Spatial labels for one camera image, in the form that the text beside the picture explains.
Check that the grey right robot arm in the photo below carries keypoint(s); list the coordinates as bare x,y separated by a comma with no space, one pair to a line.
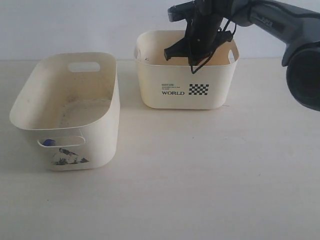
298,28

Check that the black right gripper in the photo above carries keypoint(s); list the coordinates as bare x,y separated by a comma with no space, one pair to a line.
203,35

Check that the small blue-capped object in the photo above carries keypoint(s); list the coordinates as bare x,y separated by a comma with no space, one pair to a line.
49,143

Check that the cream bin with WORLD label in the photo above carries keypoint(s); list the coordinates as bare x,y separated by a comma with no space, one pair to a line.
170,84

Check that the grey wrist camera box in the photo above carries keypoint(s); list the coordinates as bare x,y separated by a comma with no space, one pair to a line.
183,11

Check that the cream plastic bin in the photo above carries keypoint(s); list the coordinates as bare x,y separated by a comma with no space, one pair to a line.
72,98

